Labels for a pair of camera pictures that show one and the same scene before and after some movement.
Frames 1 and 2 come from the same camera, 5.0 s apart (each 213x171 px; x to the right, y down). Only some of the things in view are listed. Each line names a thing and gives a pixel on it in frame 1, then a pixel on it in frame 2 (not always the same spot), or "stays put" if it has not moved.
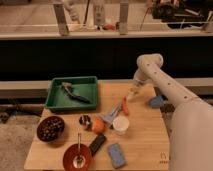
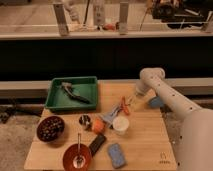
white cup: x=120 y=124 stays put
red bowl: x=77 y=157 stays put
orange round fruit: x=98 y=125 stays put
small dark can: x=84 y=120 stays put
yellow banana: x=130 y=94 to x=131 y=104
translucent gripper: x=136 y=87 to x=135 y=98
